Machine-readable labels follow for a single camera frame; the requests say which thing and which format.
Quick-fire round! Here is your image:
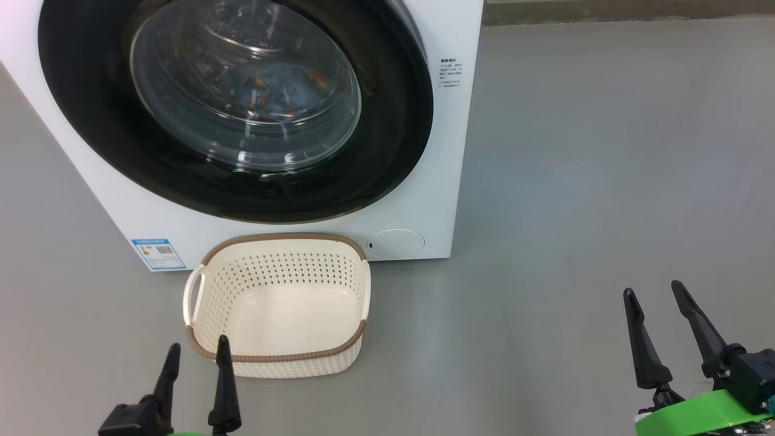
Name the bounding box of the white washing machine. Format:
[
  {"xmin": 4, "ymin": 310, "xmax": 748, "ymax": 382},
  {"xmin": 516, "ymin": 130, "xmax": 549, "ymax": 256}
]
[{"xmin": 0, "ymin": 0, "xmax": 485, "ymax": 273}]

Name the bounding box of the blue energy label sticker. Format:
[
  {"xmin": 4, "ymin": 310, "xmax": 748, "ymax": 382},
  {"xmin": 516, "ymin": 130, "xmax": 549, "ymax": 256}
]
[{"xmin": 130, "ymin": 237, "xmax": 187, "ymax": 272}]

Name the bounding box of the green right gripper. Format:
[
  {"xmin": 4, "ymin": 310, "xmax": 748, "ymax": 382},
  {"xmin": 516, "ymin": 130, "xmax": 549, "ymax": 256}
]
[{"xmin": 623, "ymin": 280, "xmax": 773, "ymax": 436}]

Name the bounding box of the black round washing machine door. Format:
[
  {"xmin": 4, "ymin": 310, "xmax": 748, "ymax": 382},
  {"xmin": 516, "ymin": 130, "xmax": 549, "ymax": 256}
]
[{"xmin": 38, "ymin": 0, "xmax": 435, "ymax": 224}]

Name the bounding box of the cream perforated laundry basket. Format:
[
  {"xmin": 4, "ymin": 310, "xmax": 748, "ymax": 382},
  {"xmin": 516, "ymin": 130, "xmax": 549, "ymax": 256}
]
[{"xmin": 182, "ymin": 233, "xmax": 372, "ymax": 380}]

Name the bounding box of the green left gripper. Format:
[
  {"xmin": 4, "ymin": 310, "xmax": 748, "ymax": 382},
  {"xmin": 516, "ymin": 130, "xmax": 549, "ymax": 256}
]
[{"xmin": 140, "ymin": 335, "xmax": 243, "ymax": 436}]

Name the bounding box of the blue printed garment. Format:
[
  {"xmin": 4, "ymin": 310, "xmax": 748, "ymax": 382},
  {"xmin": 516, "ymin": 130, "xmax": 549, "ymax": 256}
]
[{"xmin": 233, "ymin": 62, "xmax": 335, "ymax": 120}]

